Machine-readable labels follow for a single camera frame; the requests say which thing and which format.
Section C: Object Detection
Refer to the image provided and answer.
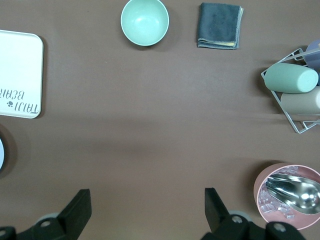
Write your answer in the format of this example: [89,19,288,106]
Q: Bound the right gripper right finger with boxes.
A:
[202,187,305,240]

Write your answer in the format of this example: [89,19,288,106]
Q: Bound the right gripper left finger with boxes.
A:
[17,189,92,240]

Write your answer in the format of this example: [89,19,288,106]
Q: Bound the pale lavender round plate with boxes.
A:
[0,136,7,171]

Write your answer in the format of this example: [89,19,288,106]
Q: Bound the clear ice cubes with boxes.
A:
[258,166,301,220]

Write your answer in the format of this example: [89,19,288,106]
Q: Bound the pink bowl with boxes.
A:
[253,162,320,230]

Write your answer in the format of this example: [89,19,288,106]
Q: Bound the silver metal scoop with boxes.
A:
[265,174,320,216]

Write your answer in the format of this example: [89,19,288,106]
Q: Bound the beige cup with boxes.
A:
[279,86,320,116]

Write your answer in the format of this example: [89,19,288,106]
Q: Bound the cream bear print tray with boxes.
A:
[0,29,45,120]

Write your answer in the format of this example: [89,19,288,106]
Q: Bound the green cup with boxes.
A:
[264,62,319,94]

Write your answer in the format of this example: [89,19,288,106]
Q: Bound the purple cup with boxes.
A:
[305,38,320,72]

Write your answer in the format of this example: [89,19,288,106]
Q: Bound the folded grey cloth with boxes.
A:
[196,2,244,50]

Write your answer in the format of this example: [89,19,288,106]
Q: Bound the mint green bowl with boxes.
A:
[120,0,170,47]

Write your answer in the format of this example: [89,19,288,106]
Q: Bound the white wire cup rack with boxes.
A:
[260,46,320,134]

